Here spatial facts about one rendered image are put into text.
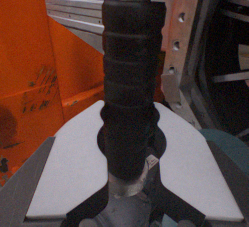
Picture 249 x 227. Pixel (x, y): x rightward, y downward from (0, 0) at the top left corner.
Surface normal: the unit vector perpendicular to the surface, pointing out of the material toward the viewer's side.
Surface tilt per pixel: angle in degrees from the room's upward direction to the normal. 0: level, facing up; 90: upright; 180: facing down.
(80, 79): 90
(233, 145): 0
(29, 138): 90
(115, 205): 0
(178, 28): 90
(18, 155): 90
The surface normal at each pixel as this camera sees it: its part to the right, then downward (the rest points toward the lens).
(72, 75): 0.71, 0.38
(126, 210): 0.04, -0.86
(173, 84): -0.70, 0.34
